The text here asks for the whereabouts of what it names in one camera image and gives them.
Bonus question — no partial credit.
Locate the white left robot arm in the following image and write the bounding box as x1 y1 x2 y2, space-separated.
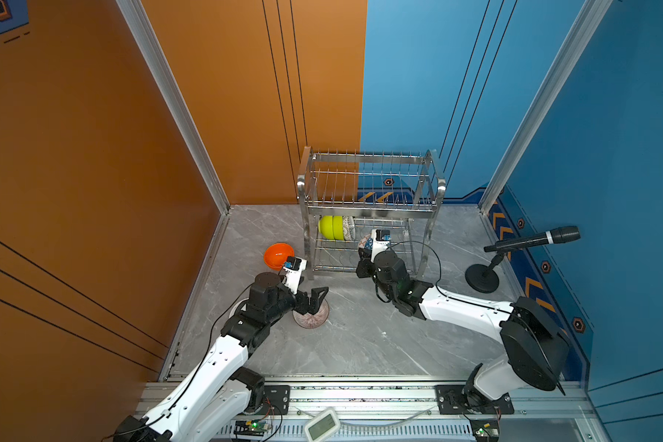
108 272 329 441

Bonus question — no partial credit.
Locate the black microphone on stand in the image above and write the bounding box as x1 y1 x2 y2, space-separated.
464 226 581 294

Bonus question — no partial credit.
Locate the aluminium corner post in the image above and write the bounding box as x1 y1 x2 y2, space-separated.
478 0 613 215
116 0 230 215

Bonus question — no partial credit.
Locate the orange plastic bowl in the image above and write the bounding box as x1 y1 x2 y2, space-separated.
263 242 295 272

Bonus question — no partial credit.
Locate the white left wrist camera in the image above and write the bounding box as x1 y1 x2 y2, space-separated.
282 256 307 295

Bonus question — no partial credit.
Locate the pink striped ceramic bowl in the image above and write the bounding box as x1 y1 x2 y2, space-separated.
293 300 330 330

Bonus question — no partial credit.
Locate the stainless steel dish rack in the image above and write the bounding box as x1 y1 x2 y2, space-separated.
297 147 447 277

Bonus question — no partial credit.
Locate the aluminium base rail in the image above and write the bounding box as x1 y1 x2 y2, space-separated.
213 376 609 441

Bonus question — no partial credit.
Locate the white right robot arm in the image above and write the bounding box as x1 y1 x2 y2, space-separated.
357 248 572 410

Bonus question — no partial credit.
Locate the white handheld timer device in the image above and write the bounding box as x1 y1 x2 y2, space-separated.
303 408 342 442

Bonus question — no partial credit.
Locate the aluminium corner post right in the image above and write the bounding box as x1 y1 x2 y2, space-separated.
478 0 613 215

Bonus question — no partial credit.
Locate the lime green bowl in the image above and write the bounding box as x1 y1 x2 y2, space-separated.
318 215 335 241
333 215 344 241

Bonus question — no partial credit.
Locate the white maroon patterned bowl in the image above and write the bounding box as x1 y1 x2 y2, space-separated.
342 217 357 241

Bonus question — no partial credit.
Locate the green circuit board left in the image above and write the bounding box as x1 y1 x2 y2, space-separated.
232 420 273 438

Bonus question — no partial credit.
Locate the aluminium corner post left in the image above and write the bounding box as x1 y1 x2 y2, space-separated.
116 0 230 215

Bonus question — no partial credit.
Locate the circuit board right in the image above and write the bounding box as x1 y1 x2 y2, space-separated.
470 420 500 442

